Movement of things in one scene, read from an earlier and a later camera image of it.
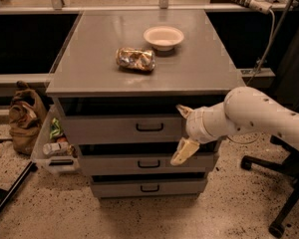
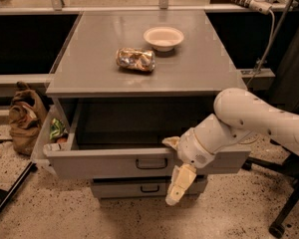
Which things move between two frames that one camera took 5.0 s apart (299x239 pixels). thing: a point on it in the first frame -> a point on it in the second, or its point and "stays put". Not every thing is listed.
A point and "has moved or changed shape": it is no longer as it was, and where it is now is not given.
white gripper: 193,125 -> 191,147
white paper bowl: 163,38 stays put
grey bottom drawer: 150,187 stays put
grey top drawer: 89,129 has moved or changed shape
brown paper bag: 25,117 stays put
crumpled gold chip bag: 142,59 stays put
